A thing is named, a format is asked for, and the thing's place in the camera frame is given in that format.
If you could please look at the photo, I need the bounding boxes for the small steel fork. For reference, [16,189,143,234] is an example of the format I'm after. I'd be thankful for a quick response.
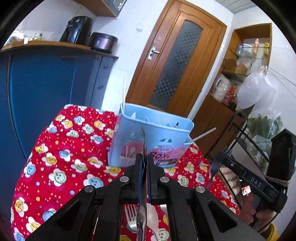
[125,204,138,232]

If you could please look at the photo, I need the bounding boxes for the wooden door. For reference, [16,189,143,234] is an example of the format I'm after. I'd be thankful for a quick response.
[126,1,226,117]

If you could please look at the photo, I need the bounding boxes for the light blue utensil box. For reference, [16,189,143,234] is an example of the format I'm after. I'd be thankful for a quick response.
[108,103,194,168]

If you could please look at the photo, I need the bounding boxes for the dark rice cooker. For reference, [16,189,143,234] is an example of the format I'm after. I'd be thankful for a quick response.
[87,32,118,54]

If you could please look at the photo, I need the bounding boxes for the blue base cabinet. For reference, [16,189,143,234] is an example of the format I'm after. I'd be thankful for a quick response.
[1,46,116,220]

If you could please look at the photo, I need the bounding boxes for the black air fryer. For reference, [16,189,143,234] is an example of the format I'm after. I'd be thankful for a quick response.
[60,16,93,46]

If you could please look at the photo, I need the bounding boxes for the cream plastic spoon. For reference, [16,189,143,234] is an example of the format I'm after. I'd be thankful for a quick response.
[147,203,159,240]

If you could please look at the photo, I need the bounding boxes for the red smiley tablecloth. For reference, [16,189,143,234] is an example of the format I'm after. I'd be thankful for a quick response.
[11,105,240,240]

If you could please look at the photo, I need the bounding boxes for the wooden shelf unit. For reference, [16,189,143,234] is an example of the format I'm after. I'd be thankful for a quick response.
[192,23,272,160]

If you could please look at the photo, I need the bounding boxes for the steel table knife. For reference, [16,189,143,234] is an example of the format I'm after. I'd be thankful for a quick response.
[137,126,147,241]

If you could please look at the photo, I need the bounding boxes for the bag of green vegetables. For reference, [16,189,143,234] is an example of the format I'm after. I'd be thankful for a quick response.
[247,114,283,161]

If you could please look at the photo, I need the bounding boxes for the door handle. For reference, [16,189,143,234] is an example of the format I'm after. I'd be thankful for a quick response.
[147,46,160,60]

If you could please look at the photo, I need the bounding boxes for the yellow sleeve forearm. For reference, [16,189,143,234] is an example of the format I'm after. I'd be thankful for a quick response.
[261,223,279,241]

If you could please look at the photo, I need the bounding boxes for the black wire rack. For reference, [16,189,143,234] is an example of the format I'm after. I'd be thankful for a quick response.
[210,110,283,210]

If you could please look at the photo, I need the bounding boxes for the person's right hand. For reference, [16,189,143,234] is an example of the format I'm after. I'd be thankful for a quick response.
[239,193,276,227]

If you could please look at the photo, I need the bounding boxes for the white plastic bag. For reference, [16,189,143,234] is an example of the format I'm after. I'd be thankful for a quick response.
[237,71,278,109]

